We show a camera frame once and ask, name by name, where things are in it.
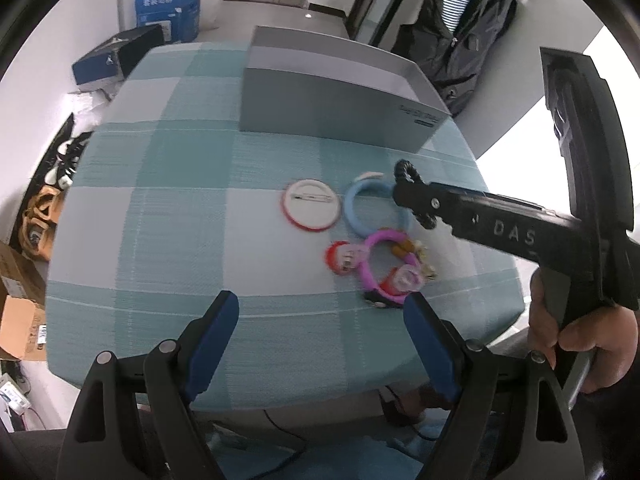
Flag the pink charm bracelet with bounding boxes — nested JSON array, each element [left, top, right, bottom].
[[360, 227, 438, 309]]

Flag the light blue bracelet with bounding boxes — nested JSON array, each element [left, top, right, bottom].
[[342, 171, 412, 238]]

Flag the red santa charm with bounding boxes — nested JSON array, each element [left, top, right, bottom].
[[324, 240, 370, 275]]

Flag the white red round badge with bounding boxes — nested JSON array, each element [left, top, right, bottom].
[[281, 179, 342, 232]]

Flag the grey jewelry box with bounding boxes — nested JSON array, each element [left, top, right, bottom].
[[239, 26, 450, 153]]

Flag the person's right hand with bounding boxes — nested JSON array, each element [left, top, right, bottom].
[[527, 269, 639, 393]]

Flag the teal checkered tablecloth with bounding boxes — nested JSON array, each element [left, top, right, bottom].
[[44, 39, 526, 413]]

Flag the black jacket striped shirt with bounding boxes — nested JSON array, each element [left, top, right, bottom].
[[392, 0, 518, 116]]

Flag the brown cardboard box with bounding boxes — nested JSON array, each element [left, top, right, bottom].
[[0, 243, 47, 362]]

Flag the tan shoes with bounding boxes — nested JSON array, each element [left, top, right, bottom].
[[18, 185, 65, 262]]

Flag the dark blue shoe box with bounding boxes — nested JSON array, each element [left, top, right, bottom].
[[72, 24, 165, 91]]

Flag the light blue cardboard box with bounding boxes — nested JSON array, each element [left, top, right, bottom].
[[134, 0, 201, 44]]

